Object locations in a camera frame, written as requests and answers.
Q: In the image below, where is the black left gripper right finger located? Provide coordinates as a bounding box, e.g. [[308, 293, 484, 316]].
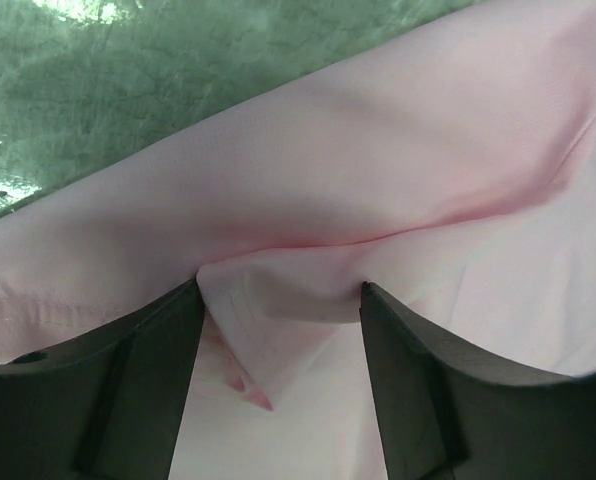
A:
[[360, 283, 596, 480]]

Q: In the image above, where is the pink t-shirt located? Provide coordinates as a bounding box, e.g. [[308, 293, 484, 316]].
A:
[[0, 1, 596, 479]]

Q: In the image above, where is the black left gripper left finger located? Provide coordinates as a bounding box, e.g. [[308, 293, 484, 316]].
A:
[[0, 281, 204, 479]]

